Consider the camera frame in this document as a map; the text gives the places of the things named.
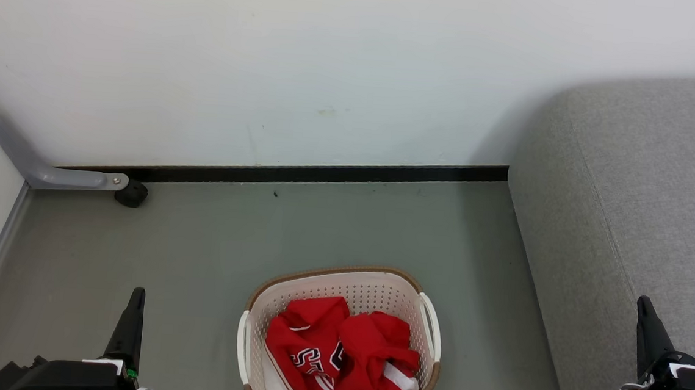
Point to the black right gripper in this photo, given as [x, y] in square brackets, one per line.
[692, 384]

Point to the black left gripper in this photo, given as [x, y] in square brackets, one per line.
[90, 380]

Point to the red jersey with number print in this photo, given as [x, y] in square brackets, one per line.
[307, 333]

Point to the grey fabric sofa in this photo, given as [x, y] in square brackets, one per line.
[630, 178]

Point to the black round rubber foot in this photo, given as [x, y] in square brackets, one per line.
[131, 194]

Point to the cream perforated laundry basket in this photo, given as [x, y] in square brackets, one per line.
[365, 288]

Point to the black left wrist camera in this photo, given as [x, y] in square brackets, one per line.
[13, 376]

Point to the black wall baseboard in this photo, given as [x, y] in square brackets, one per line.
[324, 173]

